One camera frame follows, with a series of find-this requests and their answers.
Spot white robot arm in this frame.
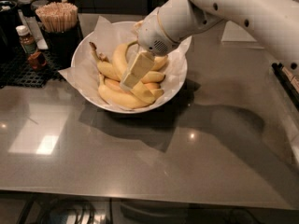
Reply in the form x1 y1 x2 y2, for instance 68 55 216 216
137 0 299 76

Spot dark jar with lid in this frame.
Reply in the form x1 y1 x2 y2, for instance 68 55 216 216
17 0 35 17

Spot white flat strip packet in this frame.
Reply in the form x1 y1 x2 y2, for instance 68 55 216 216
18 9 48 50

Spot small orange-brown bottle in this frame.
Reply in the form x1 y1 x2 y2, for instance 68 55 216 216
28 51 47 71

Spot black grid mat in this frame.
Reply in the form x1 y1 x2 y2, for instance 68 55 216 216
0 47 64 89

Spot upper right yellow banana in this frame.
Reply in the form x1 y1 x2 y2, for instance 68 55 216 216
151 56 168 71

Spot black stirrer holder cup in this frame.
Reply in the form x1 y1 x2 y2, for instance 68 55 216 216
42 21 83 68

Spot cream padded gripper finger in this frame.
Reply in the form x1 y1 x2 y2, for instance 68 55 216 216
119 51 154 91

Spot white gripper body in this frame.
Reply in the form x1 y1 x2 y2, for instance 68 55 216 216
137 7 179 56

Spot black container far left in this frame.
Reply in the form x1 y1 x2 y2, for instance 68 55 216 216
0 0 21 47

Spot bundle of wooden stirrers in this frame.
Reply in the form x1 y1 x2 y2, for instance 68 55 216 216
36 2 78 33

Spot long top yellow banana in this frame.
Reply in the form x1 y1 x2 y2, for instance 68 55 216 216
112 41 156 105

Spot orange-tinted middle banana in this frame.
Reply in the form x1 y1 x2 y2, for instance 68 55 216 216
105 78 161 93

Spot left stemmed yellow banana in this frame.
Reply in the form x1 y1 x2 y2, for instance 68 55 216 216
90 42 165 83

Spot bottom yellow banana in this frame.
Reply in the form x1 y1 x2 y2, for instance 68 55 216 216
97 72 164 110

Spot white bowl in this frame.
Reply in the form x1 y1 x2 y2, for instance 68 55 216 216
70 21 189 115

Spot small white-capped sauce bottle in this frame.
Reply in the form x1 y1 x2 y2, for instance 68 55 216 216
16 25 37 55

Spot white paper liner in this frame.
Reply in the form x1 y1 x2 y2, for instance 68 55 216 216
58 15 192 112

